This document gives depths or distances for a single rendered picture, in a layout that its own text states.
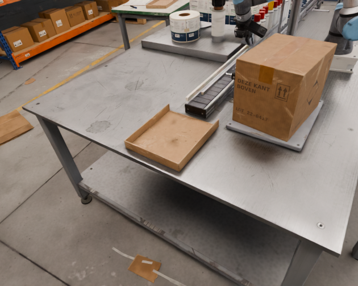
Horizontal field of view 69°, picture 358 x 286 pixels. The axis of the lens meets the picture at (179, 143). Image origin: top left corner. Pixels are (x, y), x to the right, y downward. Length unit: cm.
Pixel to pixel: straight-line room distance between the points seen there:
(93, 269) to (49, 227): 48
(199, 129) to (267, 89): 32
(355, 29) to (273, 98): 62
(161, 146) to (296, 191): 51
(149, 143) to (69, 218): 112
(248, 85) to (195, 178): 39
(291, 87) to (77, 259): 151
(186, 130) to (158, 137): 12
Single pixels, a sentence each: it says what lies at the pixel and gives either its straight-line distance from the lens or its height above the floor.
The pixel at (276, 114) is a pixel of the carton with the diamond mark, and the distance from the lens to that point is 101.
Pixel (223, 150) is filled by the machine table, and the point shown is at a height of 83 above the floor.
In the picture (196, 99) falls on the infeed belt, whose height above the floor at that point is 88.
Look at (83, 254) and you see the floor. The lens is 184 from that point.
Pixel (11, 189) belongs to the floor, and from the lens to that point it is 247.
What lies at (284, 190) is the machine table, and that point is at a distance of 91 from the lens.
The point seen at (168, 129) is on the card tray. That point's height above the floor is 83.
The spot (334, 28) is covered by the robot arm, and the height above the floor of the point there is 103.
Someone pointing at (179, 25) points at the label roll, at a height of 99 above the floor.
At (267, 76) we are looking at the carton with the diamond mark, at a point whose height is 108.
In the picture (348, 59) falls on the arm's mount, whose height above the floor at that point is 90.
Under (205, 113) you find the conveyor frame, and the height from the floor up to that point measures 86.
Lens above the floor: 152
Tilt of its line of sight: 41 degrees down
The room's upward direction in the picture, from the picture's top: 6 degrees counter-clockwise
